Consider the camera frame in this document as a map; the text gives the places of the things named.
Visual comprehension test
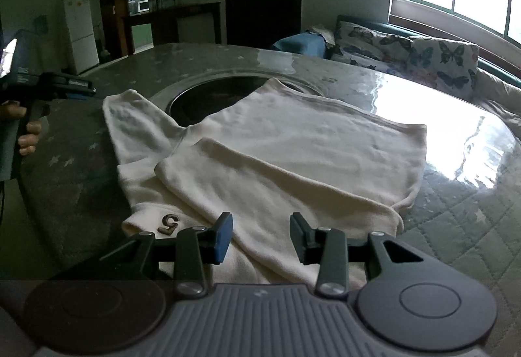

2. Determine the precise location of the person's left hand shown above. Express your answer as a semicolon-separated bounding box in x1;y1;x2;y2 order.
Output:
0;104;44;156

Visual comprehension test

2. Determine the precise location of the blue armrest cloth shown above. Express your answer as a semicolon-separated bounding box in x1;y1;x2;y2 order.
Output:
271;32;327;59

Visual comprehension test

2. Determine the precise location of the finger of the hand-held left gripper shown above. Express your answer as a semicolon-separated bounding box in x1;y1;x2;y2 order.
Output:
38;72;97;101

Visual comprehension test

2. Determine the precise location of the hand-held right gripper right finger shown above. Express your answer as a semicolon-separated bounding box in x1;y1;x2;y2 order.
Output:
289;212;424;299

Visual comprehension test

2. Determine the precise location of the round black induction cooktop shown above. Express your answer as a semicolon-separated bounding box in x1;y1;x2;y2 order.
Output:
166;74;314;128

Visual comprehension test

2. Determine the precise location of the butterfly print cushion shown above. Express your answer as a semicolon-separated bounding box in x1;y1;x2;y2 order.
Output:
331;21;414;69
407;35;480;99

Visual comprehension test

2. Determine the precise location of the white refrigerator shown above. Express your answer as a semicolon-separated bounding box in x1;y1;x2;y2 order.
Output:
63;0;100;75

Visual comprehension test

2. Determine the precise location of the beige lace cloth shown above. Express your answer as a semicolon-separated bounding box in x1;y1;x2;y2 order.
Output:
305;26;337;47

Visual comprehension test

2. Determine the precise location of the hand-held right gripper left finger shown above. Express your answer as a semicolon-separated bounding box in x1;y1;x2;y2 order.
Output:
100;211;233;299

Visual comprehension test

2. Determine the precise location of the cream sweater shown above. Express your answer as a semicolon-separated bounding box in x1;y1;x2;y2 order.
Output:
102;78;428;289

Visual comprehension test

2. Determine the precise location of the green sofa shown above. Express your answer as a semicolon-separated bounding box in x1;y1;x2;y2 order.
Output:
336;15;521;122

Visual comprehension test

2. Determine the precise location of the dark wooden console table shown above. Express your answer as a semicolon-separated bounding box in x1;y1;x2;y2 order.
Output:
121;2;223;56

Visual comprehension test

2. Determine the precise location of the beige pillow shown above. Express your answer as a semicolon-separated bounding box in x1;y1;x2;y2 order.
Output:
472;70;521;122

